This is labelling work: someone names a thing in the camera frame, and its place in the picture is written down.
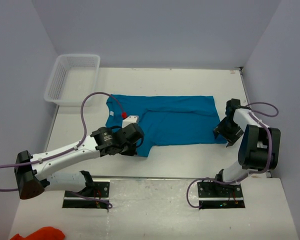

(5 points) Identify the blue t shirt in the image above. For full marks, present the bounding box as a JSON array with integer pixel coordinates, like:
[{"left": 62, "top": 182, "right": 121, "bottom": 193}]
[{"left": 106, "top": 94, "right": 227, "bottom": 157}]

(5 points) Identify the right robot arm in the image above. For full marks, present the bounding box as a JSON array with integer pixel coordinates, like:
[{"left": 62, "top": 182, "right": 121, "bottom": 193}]
[{"left": 213, "top": 98, "right": 281, "bottom": 185}]

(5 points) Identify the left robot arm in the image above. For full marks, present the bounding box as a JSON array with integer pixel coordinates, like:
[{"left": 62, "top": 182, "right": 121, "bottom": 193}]
[{"left": 14, "top": 123, "right": 144, "bottom": 200}]

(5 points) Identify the white plastic basket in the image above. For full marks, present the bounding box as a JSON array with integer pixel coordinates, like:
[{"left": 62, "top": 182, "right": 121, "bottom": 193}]
[{"left": 44, "top": 54, "right": 101, "bottom": 107}]

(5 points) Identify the orange t shirt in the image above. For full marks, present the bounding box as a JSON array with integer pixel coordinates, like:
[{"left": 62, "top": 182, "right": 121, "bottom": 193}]
[{"left": 11, "top": 226, "right": 66, "bottom": 240}]

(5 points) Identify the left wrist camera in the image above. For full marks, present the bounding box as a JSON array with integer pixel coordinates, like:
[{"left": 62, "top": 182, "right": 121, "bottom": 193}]
[{"left": 121, "top": 115, "right": 139, "bottom": 128}]

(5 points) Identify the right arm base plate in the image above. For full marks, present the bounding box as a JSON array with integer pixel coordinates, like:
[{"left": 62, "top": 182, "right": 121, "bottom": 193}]
[{"left": 197, "top": 181, "right": 246, "bottom": 210}]

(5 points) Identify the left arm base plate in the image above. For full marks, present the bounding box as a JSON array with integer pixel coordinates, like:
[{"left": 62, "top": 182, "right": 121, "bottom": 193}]
[{"left": 62, "top": 178, "right": 112, "bottom": 210}]

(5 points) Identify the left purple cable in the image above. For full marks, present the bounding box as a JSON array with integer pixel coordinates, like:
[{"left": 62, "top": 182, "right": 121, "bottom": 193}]
[{"left": 0, "top": 91, "right": 114, "bottom": 210}]

